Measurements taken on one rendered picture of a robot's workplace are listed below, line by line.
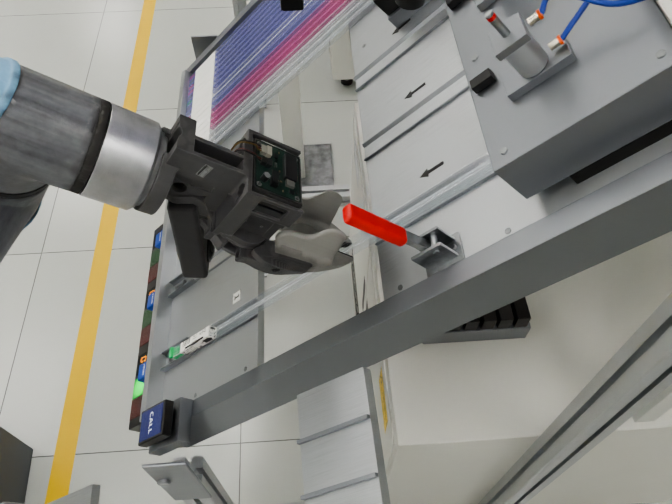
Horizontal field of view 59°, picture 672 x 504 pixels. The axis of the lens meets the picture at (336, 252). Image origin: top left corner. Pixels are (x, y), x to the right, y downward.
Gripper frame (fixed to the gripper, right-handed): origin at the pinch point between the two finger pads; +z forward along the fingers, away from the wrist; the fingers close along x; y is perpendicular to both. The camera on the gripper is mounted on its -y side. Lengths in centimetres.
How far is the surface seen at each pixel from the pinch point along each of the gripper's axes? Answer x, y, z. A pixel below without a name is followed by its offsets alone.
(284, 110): 94, -58, 31
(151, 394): -4.5, -32.1, -6.0
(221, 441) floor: 12, -94, 33
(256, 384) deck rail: -9.8, -12.2, -2.1
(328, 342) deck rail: -9.3, -1.8, -0.4
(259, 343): -4.3, -13.7, -0.9
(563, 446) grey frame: -13.4, -5.2, 37.5
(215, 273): 9.1, -22.3, -2.8
